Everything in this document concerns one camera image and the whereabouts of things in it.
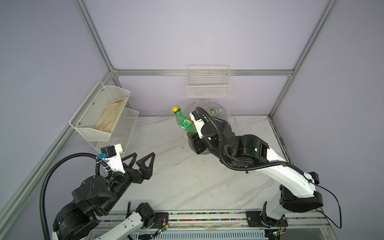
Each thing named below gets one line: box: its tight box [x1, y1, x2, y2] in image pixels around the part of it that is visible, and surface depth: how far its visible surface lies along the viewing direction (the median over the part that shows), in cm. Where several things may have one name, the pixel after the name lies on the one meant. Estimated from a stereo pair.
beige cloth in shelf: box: [94, 96, 128, 134], surface depth 81 cm
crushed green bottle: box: [171, 105, 197, 134], surface depth 53 cm
